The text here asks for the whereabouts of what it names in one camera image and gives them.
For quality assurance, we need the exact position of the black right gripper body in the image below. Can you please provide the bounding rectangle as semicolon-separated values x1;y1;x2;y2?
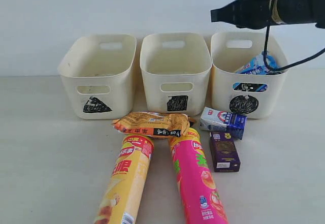
236;0;270;30

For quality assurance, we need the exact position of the blue snack bag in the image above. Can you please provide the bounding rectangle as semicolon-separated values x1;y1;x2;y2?
233;52;281;92

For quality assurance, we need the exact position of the orange snack bag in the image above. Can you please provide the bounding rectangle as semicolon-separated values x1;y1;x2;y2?
112;112;196;138

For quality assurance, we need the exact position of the pink chips can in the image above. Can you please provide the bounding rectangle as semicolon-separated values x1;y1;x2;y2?
169;128;228;223

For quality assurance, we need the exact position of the yellow chips can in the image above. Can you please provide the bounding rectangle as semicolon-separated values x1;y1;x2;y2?
94;134;154;224

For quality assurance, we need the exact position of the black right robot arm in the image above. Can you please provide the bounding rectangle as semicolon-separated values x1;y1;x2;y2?
210;0;324;29

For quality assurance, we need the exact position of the cream bin with square mark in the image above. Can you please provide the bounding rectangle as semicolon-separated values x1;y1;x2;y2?
140;33;212;116

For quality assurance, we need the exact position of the cream bin with circle mark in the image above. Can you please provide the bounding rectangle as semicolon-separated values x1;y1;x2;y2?
210;31;287;119

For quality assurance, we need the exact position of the white and blue milk carton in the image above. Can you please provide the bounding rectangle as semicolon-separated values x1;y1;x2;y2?
199;107;247;140

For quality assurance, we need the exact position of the cream bin with triangle mark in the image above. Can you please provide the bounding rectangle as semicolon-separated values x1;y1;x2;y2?
58;34;137;120

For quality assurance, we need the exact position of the purple box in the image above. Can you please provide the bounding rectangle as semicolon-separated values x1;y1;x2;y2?
209;132;241;172

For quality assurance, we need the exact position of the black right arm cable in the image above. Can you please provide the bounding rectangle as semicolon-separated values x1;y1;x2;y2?
262;0;325;75

